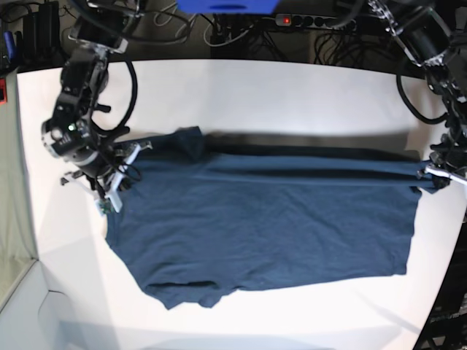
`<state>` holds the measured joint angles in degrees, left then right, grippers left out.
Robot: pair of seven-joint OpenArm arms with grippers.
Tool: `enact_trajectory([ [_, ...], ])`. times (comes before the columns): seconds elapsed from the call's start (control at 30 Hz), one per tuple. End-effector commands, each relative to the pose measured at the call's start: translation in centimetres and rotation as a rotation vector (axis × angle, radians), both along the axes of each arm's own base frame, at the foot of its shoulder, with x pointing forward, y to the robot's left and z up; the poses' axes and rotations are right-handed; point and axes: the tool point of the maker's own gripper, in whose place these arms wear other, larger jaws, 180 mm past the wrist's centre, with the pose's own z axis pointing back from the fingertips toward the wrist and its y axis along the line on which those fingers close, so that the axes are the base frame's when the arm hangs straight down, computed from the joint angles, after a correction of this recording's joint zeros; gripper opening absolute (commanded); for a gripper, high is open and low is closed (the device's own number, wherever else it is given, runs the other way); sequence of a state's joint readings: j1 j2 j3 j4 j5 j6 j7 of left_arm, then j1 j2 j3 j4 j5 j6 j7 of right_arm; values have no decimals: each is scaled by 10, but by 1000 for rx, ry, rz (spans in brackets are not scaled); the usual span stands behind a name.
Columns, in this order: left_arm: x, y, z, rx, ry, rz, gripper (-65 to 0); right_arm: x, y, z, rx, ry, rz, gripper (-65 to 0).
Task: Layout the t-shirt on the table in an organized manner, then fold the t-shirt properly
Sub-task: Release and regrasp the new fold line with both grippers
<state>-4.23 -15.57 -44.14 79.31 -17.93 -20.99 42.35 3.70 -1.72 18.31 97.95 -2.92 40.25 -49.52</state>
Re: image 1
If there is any blue cylinder at left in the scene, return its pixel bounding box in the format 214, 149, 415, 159
3, 31, 17, 61

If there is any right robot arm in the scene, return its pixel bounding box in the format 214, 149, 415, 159
41, 1, 191, 215

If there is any red box at left edge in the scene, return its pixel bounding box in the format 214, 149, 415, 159
0, 78, 7, 105

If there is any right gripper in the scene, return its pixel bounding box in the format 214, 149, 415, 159
60, 141, 153, 213

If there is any black power strip red light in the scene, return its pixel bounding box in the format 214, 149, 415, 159
274, 14, 357, 32

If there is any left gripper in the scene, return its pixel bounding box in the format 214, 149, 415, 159
418, 144, 466, 189

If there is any blue overhead box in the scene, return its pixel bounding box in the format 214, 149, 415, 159
177, 0, 279, 14

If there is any dark blue t-shirt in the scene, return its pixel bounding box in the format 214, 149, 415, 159
106, 128, 436, 308

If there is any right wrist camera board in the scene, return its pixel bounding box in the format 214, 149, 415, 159
94, 198, 113, 217

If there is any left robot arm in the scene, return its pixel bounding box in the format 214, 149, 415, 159
368, 1, 466, 185

